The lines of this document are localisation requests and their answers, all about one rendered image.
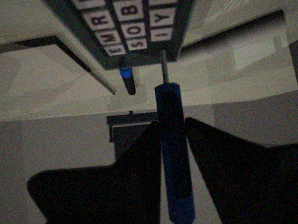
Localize black keyboard with white keys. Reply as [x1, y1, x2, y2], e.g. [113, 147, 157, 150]
[40, 0, 197, 72]

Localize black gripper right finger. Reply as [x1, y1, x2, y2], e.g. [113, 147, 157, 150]
[185, 117, 298, 224]

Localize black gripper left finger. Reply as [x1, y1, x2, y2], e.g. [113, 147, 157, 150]
[27, 121, 162, 224]

